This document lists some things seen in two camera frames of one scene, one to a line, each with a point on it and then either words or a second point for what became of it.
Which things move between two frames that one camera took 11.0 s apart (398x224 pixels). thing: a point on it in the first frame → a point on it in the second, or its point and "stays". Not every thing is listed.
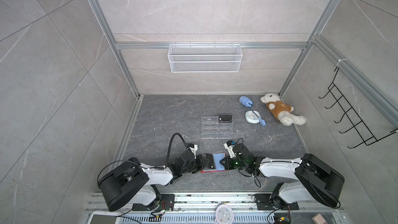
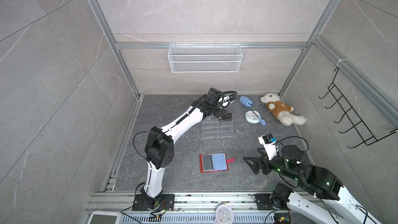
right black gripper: (227, 165) → (257, 163)
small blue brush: (262, 122) stays
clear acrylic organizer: (212, 129) stays
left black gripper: (200, 159) → (219, 112)
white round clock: (224, 214) stays
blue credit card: (217, 157) stays
